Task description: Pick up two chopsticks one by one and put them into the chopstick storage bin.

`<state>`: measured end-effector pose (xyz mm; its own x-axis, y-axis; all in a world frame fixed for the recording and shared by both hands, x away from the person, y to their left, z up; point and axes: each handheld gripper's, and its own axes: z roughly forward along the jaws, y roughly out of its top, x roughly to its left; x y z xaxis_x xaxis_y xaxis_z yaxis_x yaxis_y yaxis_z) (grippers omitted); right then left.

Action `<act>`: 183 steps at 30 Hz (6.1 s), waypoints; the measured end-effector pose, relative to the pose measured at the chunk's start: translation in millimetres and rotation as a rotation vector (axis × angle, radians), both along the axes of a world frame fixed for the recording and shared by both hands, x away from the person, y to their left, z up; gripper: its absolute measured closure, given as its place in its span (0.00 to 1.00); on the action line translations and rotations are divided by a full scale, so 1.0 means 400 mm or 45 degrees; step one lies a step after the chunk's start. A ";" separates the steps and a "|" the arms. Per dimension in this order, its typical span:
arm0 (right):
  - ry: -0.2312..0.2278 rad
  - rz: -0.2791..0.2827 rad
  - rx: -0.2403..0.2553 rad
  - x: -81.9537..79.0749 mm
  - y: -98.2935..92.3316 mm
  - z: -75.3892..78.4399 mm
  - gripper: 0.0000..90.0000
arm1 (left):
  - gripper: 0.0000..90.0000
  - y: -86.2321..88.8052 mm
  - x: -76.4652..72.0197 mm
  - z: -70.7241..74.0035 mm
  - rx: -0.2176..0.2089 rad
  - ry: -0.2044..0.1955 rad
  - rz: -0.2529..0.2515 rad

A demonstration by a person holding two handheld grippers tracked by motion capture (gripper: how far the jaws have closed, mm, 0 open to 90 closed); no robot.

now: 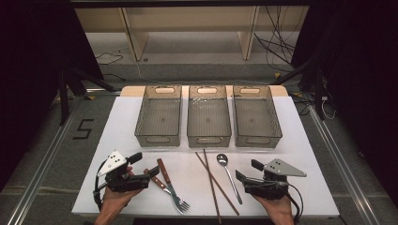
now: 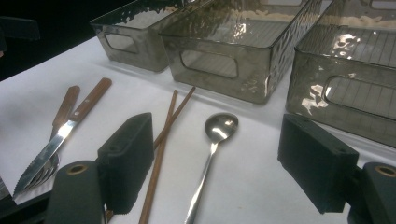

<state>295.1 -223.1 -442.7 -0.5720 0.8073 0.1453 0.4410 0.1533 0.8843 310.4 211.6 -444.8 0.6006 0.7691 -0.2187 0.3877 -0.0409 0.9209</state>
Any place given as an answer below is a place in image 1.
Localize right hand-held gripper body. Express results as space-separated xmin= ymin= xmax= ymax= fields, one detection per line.
xmin=243 ymin=157 xmax=308 ymax=201

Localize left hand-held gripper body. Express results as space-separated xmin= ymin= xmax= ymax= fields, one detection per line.
xmin=97 ymin=150 xmax=151 ymax=193

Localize wooden handled fork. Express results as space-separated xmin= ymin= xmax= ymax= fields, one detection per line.
xmin=143 ymin=168 xmax=191 ymax=216

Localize wooden handled knife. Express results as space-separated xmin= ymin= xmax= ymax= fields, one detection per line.
xmin=156 ymin=157 xmax=186 ymax=216

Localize dark brown chopstick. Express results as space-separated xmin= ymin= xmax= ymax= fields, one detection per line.
xmin=194 ymin=152 xmax=240 ymax=217
xmin=203 ymin=148 xmax=222 ymax=225

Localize metal spoon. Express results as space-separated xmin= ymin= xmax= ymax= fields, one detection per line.
xmin=216 ymin=153 xmax=244 ymax=205

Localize smoky transparent plastic bin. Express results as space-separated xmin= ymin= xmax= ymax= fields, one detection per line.
xmin=232 ymin=84 xmax=283 ymax=149
xmin=186 ymin=84 xmax=233 ymax=149
xmin=134 ymin=84 xmax=183 ymax=148

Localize person's left hand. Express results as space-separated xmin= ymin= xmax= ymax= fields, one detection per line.
xmin=102 ymin=166 xmax=144 ymax=214

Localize person's right hand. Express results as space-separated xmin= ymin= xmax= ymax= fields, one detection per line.
xmin=252 ymin=195 xmax=294 ymax=218

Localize black stand legs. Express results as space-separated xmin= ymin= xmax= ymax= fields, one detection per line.
xmin=56 ymin=66 xmax=117 ymax=127
xmin=271 ymin=55 xmax=328 ymax=122

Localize beige wooden shelf unit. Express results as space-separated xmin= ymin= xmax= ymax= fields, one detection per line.
xmin=74 ymin=5 xmax=311 ymax=62

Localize black curtain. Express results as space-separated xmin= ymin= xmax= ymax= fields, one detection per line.
xmin=290 ymin=0 xmax=398 ymax=209
xmin=0 ymin=0 xmax=105 ymax=192

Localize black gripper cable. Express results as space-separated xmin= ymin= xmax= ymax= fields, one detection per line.
xmin=92 ymin=158 xmax=109 ymax=211
xmin=285 ymin=183 xmax=305 ymax=223

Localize aluminium floor rail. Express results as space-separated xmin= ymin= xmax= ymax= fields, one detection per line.
xmin=5 ymin=101 xmax=81 ymax=225
xmin=308 ymin=105 xmax=382 ymax=225

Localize white floor cable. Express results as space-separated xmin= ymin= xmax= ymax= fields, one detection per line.
xmin=320 ymin=95 xmax=338 ymax=121

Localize black floor cable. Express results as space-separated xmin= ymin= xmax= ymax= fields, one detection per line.
xmin=94 ymin=51 xmax=127 ymax=83

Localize black cable bundle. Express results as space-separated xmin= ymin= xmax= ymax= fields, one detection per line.
xmin=253 ymin=5 xmax=298 ymax=73

